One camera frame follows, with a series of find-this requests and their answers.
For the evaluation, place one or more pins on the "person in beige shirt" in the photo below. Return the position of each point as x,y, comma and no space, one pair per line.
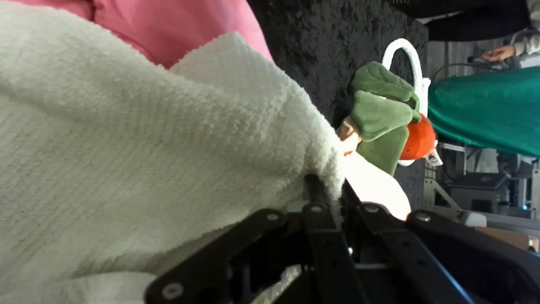
506,52

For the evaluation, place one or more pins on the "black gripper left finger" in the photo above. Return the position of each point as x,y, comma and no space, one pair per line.
326,247

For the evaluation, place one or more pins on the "orange plush with green leaves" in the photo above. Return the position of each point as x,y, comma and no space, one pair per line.
388,119

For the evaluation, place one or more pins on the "white cloth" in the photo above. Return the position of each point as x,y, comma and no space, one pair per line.
140,158

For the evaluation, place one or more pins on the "green table cloth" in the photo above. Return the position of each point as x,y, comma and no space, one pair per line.
490,111

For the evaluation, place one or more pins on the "pink cloth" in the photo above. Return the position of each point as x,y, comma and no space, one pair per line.
179,28

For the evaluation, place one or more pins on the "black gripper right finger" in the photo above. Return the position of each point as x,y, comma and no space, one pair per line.
388,254

